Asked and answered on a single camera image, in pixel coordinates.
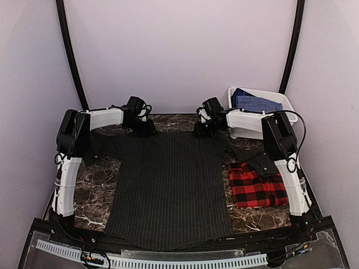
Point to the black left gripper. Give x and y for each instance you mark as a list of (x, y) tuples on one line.
[(149, 130)]

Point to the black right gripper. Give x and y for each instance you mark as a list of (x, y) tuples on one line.
[(200, 131)]

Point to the black pinstriped long sleeve shirt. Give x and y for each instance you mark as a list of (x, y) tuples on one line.
[(170, 193)]

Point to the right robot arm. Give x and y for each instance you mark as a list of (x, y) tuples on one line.
[(280, 146)]

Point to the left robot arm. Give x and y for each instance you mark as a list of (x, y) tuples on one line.
[(73, 142)]

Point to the blue checked shirt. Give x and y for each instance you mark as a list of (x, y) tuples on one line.
[(247, 102)]

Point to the red black plaid folded shirt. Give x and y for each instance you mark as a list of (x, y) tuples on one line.
[(251, 190)]

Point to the white plastic bin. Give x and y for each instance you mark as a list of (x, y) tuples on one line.
[(248, 125)]

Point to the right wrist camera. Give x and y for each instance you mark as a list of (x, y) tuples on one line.
[(202, 115)]

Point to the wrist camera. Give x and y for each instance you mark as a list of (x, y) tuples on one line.
[(202, 115), (146, 110)]

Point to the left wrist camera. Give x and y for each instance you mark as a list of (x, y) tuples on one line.
[(146, 110)]

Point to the white slotted cable duct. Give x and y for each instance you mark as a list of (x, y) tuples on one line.
[(145, 259)]

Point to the left black frame post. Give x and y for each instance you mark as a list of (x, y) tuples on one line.
[(65, 31)]

